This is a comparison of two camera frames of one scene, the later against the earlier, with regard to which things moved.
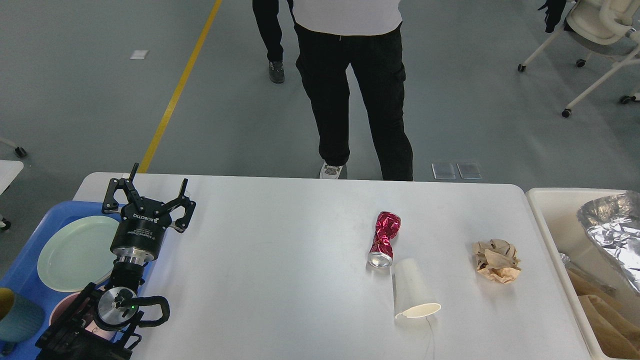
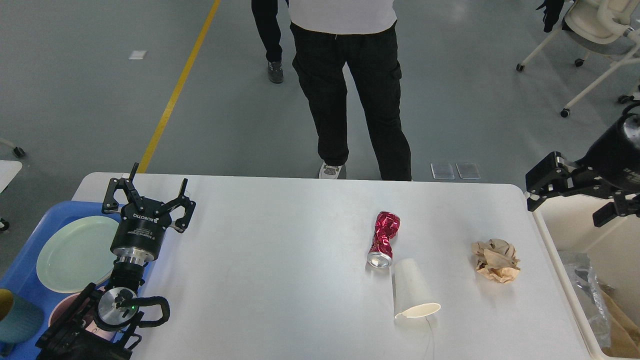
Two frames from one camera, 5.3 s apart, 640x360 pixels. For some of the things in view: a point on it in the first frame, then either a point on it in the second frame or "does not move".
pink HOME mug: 63,303 does not move
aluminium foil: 613,222 -> 589,291
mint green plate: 79,254 does not move
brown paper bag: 615,321 does not move
